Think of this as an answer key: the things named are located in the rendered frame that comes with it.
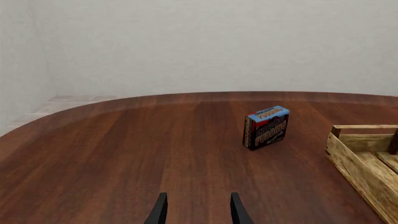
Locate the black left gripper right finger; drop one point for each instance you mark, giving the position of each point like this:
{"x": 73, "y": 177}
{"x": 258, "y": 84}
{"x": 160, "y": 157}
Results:
{"x": 239, "y": 213}

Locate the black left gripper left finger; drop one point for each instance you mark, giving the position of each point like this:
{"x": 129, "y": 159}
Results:
{"x": 159, "y": 212}

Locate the wooden slat tray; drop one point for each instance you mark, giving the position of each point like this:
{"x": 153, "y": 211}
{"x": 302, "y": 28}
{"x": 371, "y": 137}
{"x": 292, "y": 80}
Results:
{"x": 363, "y": 163}

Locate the chocolate pudding box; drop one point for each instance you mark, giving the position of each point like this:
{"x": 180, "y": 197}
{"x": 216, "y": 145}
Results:
{"x": 266, "y": 129}

